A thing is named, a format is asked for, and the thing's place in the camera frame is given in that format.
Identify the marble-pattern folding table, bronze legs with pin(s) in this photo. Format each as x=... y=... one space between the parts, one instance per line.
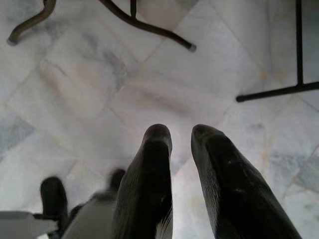
x=139 y=23

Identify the marble-pattern folding table, black legs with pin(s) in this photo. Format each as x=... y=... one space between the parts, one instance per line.
x=299 y=49

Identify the grey black robot left leg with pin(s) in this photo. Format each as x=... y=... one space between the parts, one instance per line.
x=52 y=196

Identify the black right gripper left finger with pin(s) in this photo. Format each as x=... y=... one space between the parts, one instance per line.
x=144 y=179

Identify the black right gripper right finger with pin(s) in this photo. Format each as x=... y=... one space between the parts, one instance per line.
x=231 y=189

